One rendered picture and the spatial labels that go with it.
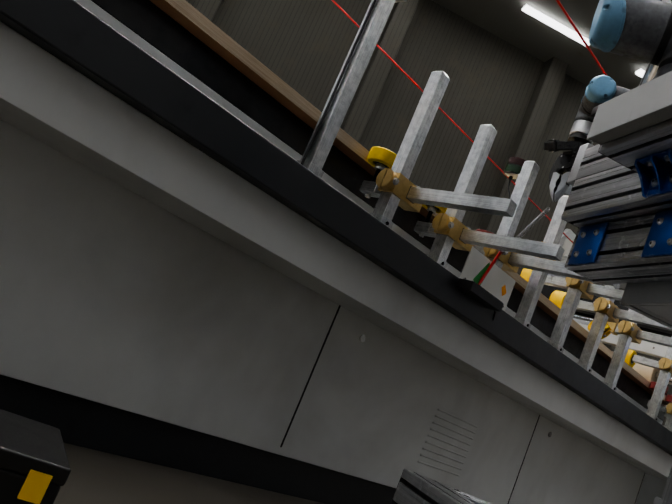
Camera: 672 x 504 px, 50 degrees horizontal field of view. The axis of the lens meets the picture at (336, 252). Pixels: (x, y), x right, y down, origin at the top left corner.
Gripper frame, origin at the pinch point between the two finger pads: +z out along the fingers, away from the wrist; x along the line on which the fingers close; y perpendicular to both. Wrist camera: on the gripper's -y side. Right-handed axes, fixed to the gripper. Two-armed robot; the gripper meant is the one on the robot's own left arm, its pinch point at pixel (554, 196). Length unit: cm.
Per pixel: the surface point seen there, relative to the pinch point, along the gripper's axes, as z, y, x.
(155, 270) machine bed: 68, -94, 10
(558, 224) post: 0.8, 17.3, 10.4
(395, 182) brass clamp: 27, -57, -6
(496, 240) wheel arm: 25.7, -24.6, -10.3
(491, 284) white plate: 31.1, -5.8, 4.8
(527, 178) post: -1.9, -7.3, 5.1
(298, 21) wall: -444, 243, 863
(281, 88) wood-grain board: 19, -87, 6
